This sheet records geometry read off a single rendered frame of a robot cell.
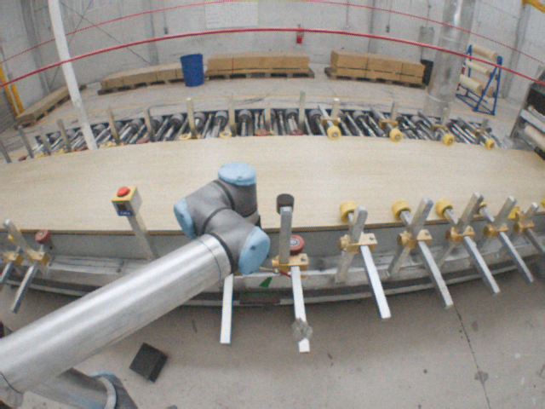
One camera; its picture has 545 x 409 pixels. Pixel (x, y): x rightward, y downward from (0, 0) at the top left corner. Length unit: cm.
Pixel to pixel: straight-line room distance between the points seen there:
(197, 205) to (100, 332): 32
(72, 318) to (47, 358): 7
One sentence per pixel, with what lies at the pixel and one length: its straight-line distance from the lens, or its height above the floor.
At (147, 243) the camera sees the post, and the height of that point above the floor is 100.
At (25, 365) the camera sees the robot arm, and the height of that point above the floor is 140.
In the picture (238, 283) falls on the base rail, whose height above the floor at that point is 70.
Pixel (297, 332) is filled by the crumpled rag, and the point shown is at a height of 87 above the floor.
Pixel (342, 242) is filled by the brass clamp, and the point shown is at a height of 97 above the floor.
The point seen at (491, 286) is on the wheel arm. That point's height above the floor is 96.
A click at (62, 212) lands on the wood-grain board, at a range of 160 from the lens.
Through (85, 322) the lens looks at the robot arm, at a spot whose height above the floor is 138.
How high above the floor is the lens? 169
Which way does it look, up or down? 42 degrees down
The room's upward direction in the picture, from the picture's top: straight up
